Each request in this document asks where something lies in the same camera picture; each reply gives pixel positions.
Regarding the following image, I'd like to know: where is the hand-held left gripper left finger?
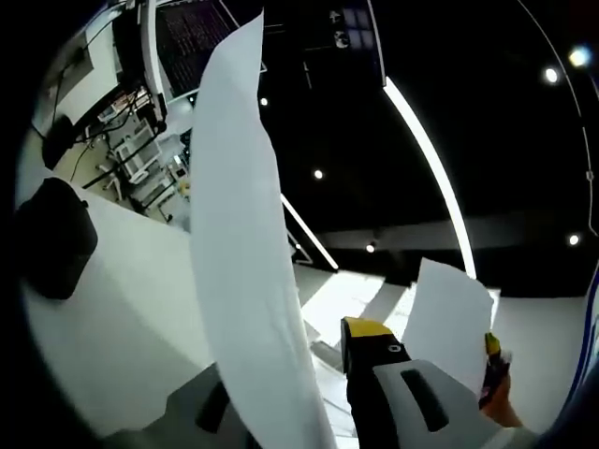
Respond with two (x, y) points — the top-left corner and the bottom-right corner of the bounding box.
(105, 362), (258, 449)

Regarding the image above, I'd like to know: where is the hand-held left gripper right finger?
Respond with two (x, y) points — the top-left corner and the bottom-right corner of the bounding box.
(340, 316), (539, 449)

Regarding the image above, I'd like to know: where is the white printing paper sheet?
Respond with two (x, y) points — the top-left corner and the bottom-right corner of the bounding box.
(402, 256), (498, 398)

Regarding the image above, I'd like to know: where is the stack of printing papers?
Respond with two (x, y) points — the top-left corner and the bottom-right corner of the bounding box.
(188, 7), (339, 449)

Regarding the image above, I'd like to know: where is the person's right hand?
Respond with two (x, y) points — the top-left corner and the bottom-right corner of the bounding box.
(481, 373), (524, 429)

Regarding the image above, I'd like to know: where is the long ceiling light strip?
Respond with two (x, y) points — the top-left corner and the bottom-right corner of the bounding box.
(280, 194), (339, 271)
(383, 77), (478, 282)

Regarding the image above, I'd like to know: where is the ceiling conduit pipe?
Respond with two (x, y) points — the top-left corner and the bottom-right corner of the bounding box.
(517, 0), (595, 235)

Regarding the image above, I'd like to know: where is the black floor box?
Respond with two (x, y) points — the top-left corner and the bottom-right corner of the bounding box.
(41, 114), (76, 170)

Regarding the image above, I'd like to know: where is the small white desk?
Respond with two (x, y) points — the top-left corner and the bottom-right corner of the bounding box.
(32, 18), (124, 137)

